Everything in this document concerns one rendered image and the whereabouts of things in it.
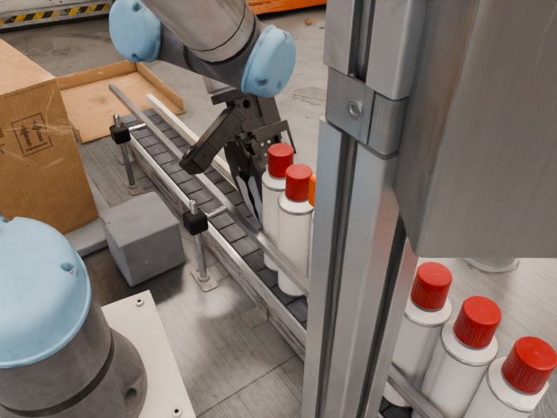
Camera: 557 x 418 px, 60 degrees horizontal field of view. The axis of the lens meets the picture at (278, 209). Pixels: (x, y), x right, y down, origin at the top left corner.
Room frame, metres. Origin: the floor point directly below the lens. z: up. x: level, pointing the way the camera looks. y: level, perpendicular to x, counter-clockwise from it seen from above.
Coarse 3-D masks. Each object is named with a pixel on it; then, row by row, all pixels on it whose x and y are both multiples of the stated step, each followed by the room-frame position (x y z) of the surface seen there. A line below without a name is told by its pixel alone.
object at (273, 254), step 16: (192, 176) 0.65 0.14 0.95; (208, 192) 0.60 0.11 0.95; (240, 224) 0.52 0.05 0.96; (256, 240) 0.49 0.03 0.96; (272, 256) 0.46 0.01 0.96; (288, 272) 0.43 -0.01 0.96; (304, 288) 0.40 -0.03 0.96; (400, 384) 0.27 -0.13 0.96; (416, 400) 0.25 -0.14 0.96; (432, 416) 0.23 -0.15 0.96
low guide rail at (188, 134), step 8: (152, 96) 1.00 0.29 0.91; (152, 104) 0.99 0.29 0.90; (160, 104) 0.96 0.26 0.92; (160, 112) 0.95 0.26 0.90; (168, 112) 0.93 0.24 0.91; (168, 120) 0.92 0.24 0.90; (176, 120) 0.90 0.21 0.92; (176, 128) 0.89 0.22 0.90; (184, 128) 0.87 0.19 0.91; (184, 136) 0.86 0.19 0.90; (192, 136) 0.83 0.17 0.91; (192, 144) 0.83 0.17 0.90; (216, 160) 0.75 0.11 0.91; (224, 168) 0.72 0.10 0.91
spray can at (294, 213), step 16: (288, 176) 0.47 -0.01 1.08; (304, 176) 0.46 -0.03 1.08; (288, 192) 0.46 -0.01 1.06; (304, 192) 0.46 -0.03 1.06; (288, 208) 0.46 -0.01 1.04; (304, 208) 0.45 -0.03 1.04; (288, 224) 0.45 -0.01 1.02; (304, 224) 0.45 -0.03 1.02; (288, 240) 0.45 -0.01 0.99; (304, 240) 0.45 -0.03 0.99; (288, 256) 0.45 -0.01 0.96; (304, 256) 0.45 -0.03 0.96; (304, 272) 0.45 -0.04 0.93; (288, 288) 0.45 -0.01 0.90
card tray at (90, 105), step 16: (112, 64) 1.29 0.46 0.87; (128, 64) 1.32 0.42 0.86; (64, 80) 1.21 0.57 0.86; (80, 80) 1.23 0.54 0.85; (96, 80) 1.26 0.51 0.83; (112, 80) 1.26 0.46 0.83; (128, 80) 1.26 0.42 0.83; (144, 80) 1.26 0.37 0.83; (160, 80) 1.19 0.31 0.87; (64, 96) 1.17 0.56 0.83; (80, 96) 1.17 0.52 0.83; (96, 96) 1.17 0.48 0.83; (112, 96) 1.17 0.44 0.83; (128, 96) 1.17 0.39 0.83; (144, 96) 1.17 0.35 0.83; (160, 96) 1.17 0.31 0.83; (176, 96) 1.11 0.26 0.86; (80, 112) 1.08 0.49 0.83; (96, 112) 1.08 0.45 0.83; (112, 112) 1.08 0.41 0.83; (128, 112) 1.08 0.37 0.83; (176, 112) 1.08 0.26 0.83; (80, 128) 1.00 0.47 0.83; (96, 128) 1.00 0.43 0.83
